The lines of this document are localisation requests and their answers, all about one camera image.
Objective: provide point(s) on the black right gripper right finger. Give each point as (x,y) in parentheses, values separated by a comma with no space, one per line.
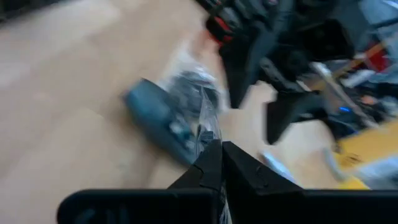
(295,207)

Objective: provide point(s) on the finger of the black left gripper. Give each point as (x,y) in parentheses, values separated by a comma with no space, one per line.
(289,112)
(241,74)

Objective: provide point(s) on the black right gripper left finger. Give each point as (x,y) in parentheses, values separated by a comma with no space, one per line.
(155,207)

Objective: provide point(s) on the white toothpaste tube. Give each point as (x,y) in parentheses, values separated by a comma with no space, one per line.
(276,166)

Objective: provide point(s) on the black puff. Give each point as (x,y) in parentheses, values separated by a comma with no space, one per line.
(192,90)

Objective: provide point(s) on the grey remote device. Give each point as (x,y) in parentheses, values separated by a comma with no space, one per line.
(149,109)

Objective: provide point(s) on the yellow plastic basket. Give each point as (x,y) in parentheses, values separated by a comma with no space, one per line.
(367,143)

